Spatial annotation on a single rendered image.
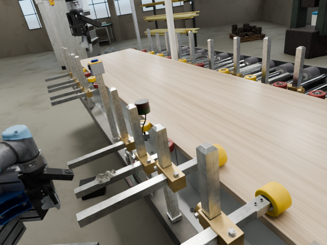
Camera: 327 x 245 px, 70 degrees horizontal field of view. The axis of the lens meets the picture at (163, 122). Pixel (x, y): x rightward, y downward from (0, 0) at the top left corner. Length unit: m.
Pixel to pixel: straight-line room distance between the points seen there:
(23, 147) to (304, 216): 0.84
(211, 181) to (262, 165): 0.39
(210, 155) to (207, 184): 0.08
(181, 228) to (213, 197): 0.40
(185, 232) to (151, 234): 0.92
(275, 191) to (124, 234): 1.39
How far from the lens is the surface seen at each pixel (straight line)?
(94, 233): 2.01
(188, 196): 1.18
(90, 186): 1.00
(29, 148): 0.86
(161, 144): 0.74
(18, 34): 14.43
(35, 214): 1.17
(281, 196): 0.71
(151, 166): 1.00
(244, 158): 0.94
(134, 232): 1.90
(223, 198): 1.01
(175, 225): 0.98
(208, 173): 0.53
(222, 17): 12.34
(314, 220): 0.77
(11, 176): 1.06
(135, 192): 0.75
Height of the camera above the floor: 1.47
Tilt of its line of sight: 28 degrees down
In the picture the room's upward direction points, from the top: 9 degrees counter-clockwise
